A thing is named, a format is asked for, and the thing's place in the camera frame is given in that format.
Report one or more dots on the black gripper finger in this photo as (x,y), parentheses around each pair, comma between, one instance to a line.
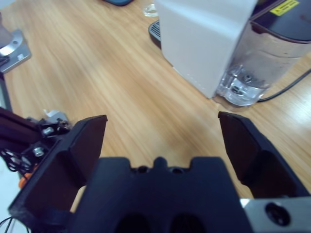
(257,160)
(60,165)

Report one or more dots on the white capsule coffee machine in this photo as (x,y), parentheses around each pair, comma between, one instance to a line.
(201,41)

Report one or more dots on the clear glass cup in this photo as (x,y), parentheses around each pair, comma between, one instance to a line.
(150,11)

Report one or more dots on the clear water tank dark lid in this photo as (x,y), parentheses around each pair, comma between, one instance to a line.
(267,55)

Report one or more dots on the teal plastic tray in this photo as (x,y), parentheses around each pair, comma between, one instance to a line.
(119,2)

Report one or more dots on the white mount block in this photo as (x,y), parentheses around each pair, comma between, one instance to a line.
(57,116)

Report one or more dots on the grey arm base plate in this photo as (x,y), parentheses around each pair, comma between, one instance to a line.
(17,53)

